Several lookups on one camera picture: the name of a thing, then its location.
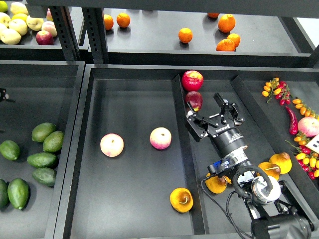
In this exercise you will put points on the yellow pear under gripper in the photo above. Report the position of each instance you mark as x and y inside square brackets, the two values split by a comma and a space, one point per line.
[271, 169]

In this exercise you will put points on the black left tray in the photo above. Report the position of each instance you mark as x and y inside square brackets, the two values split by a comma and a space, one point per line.
[38, 91]

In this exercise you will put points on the white label card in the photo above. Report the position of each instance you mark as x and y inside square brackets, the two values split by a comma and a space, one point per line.
[313, 144]

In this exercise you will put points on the black middle tray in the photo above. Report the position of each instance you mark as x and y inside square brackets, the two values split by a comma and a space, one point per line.
[127, 196]

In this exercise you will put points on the black shelf upright left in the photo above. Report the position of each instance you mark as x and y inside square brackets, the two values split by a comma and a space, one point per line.
[65, 32]

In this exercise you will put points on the red chili pepper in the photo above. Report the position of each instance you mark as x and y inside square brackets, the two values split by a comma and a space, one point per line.
[293, 129]

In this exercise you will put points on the pale yellow pear top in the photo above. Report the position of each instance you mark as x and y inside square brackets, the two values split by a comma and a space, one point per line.
[18, 7]

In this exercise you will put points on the green lime-like avocado far left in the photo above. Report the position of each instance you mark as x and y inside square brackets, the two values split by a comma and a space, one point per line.
[10, 150]

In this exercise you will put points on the red apple on shelf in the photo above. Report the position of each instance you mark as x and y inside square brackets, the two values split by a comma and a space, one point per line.
[44, 37]

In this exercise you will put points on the orange on shelf top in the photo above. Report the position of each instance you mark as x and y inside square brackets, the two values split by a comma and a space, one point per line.
[213, 15]

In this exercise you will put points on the green avocado top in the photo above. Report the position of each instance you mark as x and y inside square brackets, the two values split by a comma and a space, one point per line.
[42, 131]

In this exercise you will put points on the orange on shelf right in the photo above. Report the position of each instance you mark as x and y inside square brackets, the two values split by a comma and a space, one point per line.
[235, 38]

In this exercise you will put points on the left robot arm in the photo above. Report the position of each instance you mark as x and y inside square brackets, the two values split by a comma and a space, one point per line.
[4, 96]

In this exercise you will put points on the cherry tomato bunch top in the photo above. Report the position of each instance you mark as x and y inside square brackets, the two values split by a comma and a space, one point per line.
[277, 89]

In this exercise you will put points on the orange tomato bunch middle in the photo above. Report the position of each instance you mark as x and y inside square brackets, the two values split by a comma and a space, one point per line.
[304, 109]

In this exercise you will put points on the black shelf upright post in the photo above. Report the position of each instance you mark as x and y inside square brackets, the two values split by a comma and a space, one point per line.
[94, 25]

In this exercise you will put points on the large orange on shelf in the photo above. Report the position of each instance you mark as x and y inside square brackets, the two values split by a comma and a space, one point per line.
[226, 23]

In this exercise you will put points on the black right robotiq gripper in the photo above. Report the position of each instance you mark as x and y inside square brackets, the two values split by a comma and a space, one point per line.
[220, 128]

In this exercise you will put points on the cherry tomato bunch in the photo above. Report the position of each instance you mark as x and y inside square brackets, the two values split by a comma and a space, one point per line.
[306, 157]
[277, 89]

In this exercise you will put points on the orange on shelf centre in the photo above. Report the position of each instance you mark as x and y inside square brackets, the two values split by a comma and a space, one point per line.
[185, 35]

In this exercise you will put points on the orange on shelf front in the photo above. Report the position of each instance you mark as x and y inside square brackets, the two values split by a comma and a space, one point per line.
[226, 45]

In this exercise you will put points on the black tray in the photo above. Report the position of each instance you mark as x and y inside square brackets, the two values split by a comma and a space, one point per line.
[38, 91]
[127, 196]

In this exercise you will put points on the pale peach on shelf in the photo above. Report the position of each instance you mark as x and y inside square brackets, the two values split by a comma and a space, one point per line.
[50, 27]

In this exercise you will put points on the yellow apple on shelf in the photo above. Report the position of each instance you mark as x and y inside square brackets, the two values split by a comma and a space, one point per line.
[34, 23]

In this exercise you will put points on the pink apple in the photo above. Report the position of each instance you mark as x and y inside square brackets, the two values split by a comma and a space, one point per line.
[309, 126]
[112, 145]
[160, 138]

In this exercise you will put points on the dark red apple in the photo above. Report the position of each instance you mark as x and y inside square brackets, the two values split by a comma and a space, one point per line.
[195, 99]

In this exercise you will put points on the cherry tomato bunch bottom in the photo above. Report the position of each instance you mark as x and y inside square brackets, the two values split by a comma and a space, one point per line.
[306, 157]

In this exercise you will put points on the pale yellow apple middle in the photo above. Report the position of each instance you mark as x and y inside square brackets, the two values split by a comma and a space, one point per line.
[18, 25]

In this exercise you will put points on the orange on shelf left edge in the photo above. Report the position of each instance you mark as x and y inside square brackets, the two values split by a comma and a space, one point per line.
[108, 22]

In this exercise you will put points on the pink apple centre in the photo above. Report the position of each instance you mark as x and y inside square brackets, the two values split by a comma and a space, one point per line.
[160, 138]

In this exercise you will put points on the pink apple far right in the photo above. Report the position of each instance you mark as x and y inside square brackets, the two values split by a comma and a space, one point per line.
[309, 126]

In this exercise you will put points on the bright red apple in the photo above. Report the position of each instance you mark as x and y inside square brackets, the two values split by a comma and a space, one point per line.
[192, 80]

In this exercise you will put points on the dark green avocado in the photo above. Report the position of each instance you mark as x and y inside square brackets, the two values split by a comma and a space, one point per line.
[18, 193]

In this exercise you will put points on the pink apple left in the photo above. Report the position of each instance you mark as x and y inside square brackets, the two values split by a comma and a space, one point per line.
[112, 145]

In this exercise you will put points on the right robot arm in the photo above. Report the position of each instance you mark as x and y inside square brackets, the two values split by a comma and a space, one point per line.
[275, 210]

